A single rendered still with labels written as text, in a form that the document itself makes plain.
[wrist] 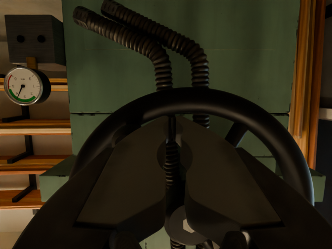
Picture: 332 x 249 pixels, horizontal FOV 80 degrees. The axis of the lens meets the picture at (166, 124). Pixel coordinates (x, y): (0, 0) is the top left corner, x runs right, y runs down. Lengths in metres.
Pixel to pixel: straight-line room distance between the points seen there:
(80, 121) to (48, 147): 2.86
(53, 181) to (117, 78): 0.25
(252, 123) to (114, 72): 0.28
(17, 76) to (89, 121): 0.14
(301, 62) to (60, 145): 2.92
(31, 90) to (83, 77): 0.09
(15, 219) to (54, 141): 1.35
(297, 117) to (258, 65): 1.38
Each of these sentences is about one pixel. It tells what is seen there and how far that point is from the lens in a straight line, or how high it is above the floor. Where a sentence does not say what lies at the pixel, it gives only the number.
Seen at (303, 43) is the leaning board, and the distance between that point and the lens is 1.79.
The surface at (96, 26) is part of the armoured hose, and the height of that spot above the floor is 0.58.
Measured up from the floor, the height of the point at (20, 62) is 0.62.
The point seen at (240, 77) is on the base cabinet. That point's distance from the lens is 0.42.
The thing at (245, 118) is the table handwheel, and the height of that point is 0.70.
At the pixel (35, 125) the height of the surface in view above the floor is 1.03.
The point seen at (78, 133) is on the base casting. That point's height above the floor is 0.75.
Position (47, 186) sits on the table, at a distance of 0.50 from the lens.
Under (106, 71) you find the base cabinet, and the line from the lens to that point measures 0.41.
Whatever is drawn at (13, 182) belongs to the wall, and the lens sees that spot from 3.70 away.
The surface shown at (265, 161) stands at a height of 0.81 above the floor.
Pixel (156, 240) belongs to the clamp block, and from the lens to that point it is 0.38.
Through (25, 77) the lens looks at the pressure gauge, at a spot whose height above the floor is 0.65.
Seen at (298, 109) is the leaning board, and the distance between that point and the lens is 1.78.
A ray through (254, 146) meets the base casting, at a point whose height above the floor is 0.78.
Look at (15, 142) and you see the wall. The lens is 3.50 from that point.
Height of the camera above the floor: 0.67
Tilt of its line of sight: 9 degrees up
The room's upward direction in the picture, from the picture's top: 180 degrees counter-clockwise
